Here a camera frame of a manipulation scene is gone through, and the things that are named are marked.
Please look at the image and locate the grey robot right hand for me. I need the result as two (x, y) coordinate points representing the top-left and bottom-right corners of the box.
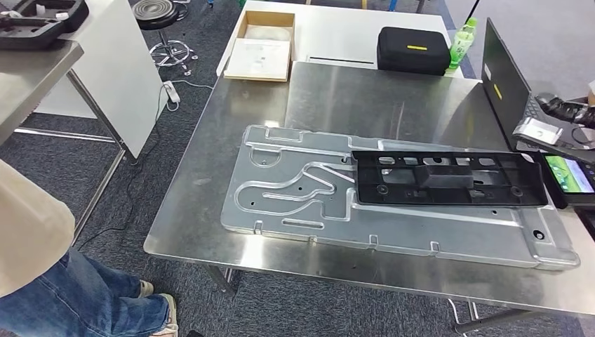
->
(534, 92), (595, 130)

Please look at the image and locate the long black plastic part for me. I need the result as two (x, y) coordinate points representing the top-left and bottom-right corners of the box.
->
(351, 150), (549, 207)

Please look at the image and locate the stainless steel workbench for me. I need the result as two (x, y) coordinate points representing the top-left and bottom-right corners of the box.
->
(144, 60), (595, 336)

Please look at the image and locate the black remote controller with screen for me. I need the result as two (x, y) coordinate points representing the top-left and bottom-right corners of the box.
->
(541, 153), (595, 208)

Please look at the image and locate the black laptop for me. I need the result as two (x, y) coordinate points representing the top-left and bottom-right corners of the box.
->
(481, 18), (595, 157)

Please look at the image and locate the green drink bottle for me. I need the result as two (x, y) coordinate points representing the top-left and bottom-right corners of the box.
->
(448, 18), (479, 71)

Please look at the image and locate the black zip case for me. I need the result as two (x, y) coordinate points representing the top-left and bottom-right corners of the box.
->
(376, 26), (452, 77)

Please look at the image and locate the stamped metal panel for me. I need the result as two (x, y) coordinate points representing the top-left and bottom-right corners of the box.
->
(220, 124), (581, 271)

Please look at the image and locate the open cardboard box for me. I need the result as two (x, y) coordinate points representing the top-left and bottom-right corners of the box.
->
(224, 10), (297, 84)

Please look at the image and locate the white power strip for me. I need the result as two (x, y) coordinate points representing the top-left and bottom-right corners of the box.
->
(162, 80), (181, 104)

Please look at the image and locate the black stool chrome base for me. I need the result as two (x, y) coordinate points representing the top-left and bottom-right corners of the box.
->
(132, 0), (199, 77)

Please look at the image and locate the white cabinet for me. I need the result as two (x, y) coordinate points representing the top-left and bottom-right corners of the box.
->
(34, 0), (166, 160)

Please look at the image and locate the person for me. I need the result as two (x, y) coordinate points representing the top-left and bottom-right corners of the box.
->
(0, 158), (180, 337)

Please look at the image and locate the black foam case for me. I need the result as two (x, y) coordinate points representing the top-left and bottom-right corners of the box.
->
(0, 0), (90, 51)

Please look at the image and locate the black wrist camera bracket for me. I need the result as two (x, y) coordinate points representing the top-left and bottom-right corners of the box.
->
(553, 123), (595, 164)

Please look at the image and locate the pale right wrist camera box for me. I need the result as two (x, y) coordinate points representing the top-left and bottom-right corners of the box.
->
(512, 117), (566, 146)

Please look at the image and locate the white power cable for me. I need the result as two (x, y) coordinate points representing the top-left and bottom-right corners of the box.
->
(158, 79), (215, 112)

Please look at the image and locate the black power cable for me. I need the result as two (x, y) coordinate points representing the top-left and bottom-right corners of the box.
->
(76, 100), (163, 252)

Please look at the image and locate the steel frame table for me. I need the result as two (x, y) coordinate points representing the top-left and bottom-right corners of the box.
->
(0, 39), (137, 247)

